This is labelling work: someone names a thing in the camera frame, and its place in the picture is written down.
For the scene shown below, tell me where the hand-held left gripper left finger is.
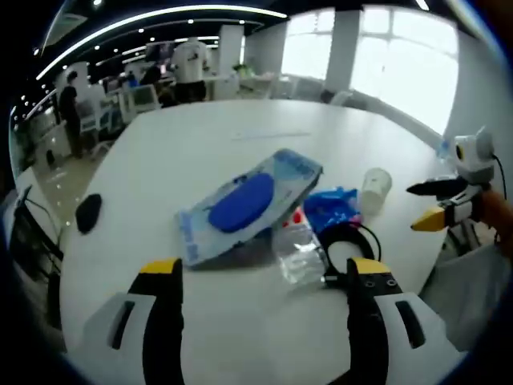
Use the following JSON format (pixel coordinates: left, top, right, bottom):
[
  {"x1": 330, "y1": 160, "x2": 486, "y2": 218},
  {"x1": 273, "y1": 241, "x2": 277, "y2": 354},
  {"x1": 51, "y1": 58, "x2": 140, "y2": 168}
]
[{"x1": 67, "y1": 257, "x2": 186, "y2": 385}]

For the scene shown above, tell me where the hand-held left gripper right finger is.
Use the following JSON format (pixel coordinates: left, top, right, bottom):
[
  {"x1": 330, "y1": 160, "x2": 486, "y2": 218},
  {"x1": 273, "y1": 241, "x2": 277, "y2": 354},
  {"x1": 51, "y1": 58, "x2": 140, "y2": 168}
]
[{"x1": 346, "y1": 256, "x2": 469, "y2": 385}]

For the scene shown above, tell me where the white paper cup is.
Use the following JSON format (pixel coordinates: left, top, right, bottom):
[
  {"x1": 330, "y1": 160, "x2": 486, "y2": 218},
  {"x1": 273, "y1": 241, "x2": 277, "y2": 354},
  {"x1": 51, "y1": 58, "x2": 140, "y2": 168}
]
[{"x1": 359, "y1": 167, "x2": 393, "y2": 217}]

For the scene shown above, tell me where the clear plastic bottle red label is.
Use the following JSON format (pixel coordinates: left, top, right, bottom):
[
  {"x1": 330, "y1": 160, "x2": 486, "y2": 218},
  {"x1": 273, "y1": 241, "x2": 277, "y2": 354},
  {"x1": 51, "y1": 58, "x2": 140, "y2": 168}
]
[{"x1": 275, "y1": 208, "x2": 326, "y2": 286}]

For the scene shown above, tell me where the blue plastic wipes packet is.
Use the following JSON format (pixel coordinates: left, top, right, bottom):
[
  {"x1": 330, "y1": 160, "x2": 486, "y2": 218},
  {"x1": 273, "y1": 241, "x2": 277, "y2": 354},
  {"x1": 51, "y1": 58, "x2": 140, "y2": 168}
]
[{"x1": 303, "y1": 186, "x2": 362, "y2": 234}]

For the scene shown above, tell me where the black computer mouse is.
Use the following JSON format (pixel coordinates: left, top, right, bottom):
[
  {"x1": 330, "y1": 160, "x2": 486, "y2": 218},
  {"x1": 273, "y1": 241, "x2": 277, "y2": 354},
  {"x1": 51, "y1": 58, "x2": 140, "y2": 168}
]
[{"x1": 75, "y1": 193, "x2": 103, "y2": 235}]

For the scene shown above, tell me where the blue mouse blister package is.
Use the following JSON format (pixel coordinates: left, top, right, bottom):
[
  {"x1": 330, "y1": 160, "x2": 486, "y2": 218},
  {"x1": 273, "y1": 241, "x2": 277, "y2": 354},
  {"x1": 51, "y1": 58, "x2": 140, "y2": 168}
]
[{"x1": 175, "y1": 148, "x2": 324, "y2": 272}]

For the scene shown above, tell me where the person's right hand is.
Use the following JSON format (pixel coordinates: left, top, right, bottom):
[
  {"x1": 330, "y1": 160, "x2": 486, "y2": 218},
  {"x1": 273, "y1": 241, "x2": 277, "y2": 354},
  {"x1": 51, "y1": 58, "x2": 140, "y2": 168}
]
[{"x1": 482, "y1": 191, "x2": 513, "y2": 245}]

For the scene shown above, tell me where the small clear bottle blue label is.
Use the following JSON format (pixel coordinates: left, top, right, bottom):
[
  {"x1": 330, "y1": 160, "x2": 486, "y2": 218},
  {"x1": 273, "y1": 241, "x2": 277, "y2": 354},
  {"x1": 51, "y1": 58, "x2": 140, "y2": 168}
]
[{"x1": 438, "y1": 139, "x2": 456, "y2": 162}]

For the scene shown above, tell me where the white table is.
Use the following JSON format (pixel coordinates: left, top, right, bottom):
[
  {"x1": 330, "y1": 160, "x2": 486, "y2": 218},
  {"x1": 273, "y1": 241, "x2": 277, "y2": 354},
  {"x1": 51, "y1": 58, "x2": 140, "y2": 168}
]
[{"x1": 59, "y1": 98, "x2": 458, "y2": 385}]

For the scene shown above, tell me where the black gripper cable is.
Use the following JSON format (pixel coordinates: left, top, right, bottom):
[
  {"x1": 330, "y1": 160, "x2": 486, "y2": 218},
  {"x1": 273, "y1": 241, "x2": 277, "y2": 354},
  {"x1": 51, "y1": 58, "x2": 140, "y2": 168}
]
[{"x1": 491, "y1": 152, "x2": 507, "y2": 193}]

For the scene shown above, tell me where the black metal desk frame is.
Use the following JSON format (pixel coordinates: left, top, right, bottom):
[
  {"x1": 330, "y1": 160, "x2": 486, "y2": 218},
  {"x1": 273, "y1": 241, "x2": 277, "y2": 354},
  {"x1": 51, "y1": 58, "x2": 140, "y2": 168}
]
[{"x1": 8, "y1": 184, "x2": 66, "y2": 284}]

